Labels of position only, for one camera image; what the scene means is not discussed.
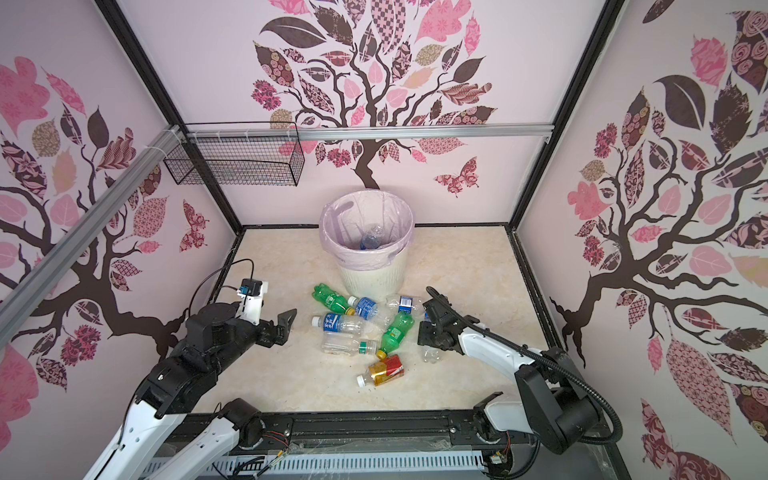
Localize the small bottle blue label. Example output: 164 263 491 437
421 346 441 364

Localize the clear bottle blue cap label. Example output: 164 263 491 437
386 294 425 318

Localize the green bottle yellow cap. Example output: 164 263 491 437
376 312 414 360

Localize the clear bottle blue chinese label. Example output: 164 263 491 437
311 313 364 336

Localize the large clear bottle blue label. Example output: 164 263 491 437
359 225 386 251

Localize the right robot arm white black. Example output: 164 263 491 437
418 286 611 454

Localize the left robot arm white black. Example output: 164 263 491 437
85 303 297 479

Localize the white ribbed waste bin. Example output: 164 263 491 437
339 251 408 301

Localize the green bottle near bin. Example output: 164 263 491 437
312 283 354 315

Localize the pink plastic bin liner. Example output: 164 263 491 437
319 189 415 271

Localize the clear bottle blue sweat label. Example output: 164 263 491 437
348 296 393 329

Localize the clear square bottle green band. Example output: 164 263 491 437
320 332 379 356

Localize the red gold label bottle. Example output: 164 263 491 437
356 355 405 387

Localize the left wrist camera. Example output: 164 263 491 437
236 278 269 325

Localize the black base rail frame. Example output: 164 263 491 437
119 406 631 480

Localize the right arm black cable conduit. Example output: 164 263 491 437
473 320 624 446

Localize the white slotted cable duct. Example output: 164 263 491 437
143 451 487 479

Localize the black wire mesh basket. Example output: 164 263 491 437
164 120 305 187

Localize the rear aluminium rail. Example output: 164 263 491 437
186 123 554 141

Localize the aluminium rail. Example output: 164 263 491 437
1 125 184 345
186 123 554 141

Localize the left aluminium rail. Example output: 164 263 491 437
1 125 184 345

